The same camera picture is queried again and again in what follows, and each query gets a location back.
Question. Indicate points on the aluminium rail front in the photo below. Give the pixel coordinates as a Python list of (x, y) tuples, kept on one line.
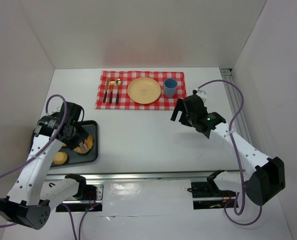
[(146, 176)]

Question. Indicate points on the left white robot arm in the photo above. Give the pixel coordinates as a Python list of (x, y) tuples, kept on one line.
[(27, 203)]

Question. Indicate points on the gold spoon black handle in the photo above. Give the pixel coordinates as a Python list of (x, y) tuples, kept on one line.
[(119, 83)]

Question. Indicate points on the aluminium rail right side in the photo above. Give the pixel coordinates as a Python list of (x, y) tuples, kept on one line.
[(234, 98)]

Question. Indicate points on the red checkered cloth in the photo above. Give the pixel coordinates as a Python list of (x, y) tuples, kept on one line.
[(125, 103)]

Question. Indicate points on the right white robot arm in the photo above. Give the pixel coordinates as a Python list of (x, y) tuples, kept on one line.
[(263, 176)]

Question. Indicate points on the gold fork black handle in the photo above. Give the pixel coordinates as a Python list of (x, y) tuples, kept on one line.
[(112, 84)]

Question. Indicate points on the aluminium rail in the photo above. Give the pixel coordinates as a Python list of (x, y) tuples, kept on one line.
[(234, 98), (146, 176)]

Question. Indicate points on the blue plastic cup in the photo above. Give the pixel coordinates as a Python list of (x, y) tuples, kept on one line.
[(169, 87)]

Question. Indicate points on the black plastic tray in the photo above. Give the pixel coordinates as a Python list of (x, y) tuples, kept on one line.
[(74, 158)]

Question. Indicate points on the round flower-shaped bread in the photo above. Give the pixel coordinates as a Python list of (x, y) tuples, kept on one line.
[(89, 143)]

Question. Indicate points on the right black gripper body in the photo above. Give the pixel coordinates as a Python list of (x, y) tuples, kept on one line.
[(184, 113)]

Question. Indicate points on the small round bun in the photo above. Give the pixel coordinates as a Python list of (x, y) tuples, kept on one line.
[(60, 158)]

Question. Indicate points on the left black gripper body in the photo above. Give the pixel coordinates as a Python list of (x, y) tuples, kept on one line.
[(80, 138)]

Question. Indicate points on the yellow round plate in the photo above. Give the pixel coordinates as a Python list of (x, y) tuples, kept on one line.
[(144, 90)]

